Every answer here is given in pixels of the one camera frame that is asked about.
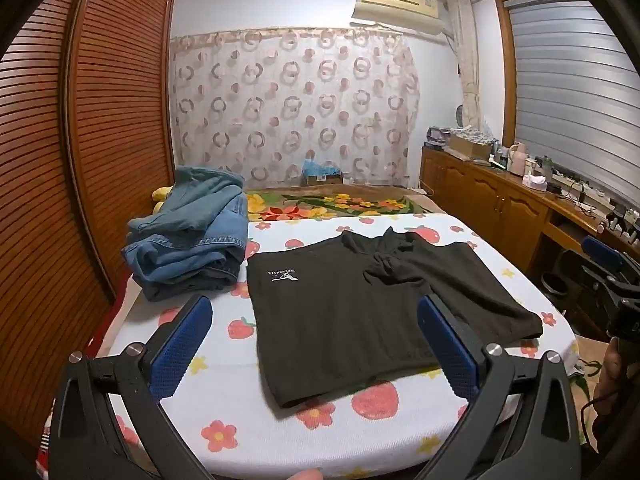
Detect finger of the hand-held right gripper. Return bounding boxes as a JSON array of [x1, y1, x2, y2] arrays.
[[580, 236, 626, 281]]

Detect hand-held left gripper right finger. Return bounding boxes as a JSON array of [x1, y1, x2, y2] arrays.
[[416, 292, 596, 480]]

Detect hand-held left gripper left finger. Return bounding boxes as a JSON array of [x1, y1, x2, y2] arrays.
[[50, 294, 216, 480]]

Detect black pants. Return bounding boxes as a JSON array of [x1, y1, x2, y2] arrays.
[[246, 226, 544, 408]]

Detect teal pants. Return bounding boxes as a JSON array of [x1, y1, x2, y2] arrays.
[[170, 166, 247, 218]]

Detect dark trash bin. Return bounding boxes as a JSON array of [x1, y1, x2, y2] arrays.
[[542, 271, 572, 307]]

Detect strawberry print bed sheet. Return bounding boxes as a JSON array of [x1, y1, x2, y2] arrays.
[[107, 212, 578, 480]]

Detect white power strip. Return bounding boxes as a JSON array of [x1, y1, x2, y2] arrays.
[[550, 170, 617, 203]]

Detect red patterned cloth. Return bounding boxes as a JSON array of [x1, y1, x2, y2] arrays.
[[86, 285, 132, 360]]

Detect dark folded jeans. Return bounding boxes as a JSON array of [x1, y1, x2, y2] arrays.
[[197, 262, 242, 292]]

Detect blue denim jeans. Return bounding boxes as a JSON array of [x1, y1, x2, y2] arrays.
[[121, 187, 249, 302]]

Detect wooden sideboard cabinet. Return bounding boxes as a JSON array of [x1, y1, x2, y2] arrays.
[[419, 145, 640, 281]]

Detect pink thermos jug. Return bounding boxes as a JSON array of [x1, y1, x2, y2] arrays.
[[509, 142, 529, 176]]

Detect yellow plush toy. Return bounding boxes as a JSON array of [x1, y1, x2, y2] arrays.
[[151, 185, 177, 214]]

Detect grey window blind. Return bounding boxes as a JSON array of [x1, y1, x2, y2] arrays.
[[505, 0, 640, 196]]

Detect cardboard box on sideboard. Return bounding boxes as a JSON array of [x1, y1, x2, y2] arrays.
[[445, 127, 497, 161]]

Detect floral blanket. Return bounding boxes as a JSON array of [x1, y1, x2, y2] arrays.
[[245, 186, 441, 223]]

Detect blue plastic bag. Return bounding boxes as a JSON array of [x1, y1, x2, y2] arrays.
[[301, 156, 342, 179]]

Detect beige tied curtain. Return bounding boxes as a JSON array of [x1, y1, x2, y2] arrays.
[[446, 0, 493, 133]]

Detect wooden louvered wardrobe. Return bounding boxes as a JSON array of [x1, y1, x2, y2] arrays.
[[0, 0, 177, 441]]

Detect circle patterned curtain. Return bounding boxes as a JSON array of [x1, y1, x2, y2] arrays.
[[170, 27, 421, 191]]

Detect wooden window frame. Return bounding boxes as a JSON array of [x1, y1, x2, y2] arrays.
[[495, 0, 576, 148]]

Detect wall air conditioner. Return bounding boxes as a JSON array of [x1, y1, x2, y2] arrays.
[[352, 0, 446, 33]]

